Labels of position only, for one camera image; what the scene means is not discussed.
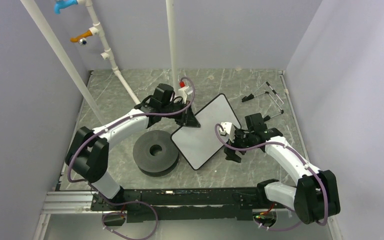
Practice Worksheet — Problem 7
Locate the black framed whiteboard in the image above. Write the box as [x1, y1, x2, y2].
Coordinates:
[170, 93, 241, 171]

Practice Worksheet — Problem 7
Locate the purple cable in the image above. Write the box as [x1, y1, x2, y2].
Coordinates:
[214, 123, 329, 233]
[66, 76, 196, 240]

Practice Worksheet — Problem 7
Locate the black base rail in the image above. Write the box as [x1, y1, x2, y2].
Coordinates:
[90, 187, 277, 223]

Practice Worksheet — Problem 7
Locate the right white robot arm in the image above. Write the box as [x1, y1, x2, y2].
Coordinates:
[214, 113, 341, 226]

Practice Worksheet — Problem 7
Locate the aluminium extrusion rail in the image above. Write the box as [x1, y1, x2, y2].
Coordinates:
[33, 191, 93, 240]

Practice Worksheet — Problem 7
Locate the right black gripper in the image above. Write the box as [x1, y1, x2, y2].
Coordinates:
[224, 127, 255, 163]

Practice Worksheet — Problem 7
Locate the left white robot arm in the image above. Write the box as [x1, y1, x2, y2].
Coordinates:
[65, 81, 201, 210]

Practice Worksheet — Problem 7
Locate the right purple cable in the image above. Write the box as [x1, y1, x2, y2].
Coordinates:
[214, 123, 329, 233]

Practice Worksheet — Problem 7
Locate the orange faucet handle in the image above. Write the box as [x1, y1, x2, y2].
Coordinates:
[70, 30, 94, 45]

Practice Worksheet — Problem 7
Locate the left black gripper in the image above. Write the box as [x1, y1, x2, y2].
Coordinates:
[161, 99, 201, 128]

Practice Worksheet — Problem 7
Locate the black foam ring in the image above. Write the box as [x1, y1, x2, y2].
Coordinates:
[132, 129, 180, 177]

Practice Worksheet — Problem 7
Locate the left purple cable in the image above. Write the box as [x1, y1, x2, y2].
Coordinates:
[66, 76, 196, 240]

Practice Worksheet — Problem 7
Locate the blue faucet handle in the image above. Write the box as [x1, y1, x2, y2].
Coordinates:
[53, 0, 79, 15]

